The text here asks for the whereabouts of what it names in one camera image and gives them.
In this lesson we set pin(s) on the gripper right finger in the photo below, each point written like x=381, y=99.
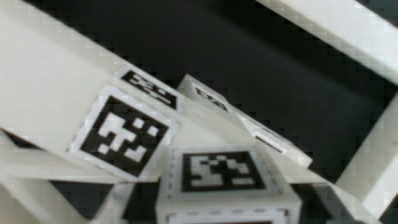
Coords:
x=340, y=215

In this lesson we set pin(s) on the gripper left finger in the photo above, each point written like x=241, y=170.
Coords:
x=111, y=212

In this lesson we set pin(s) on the white tagged nut cube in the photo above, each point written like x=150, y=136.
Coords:
x=223, y=188

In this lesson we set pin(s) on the white chair back frame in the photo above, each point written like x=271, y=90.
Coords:
x=95, y=120

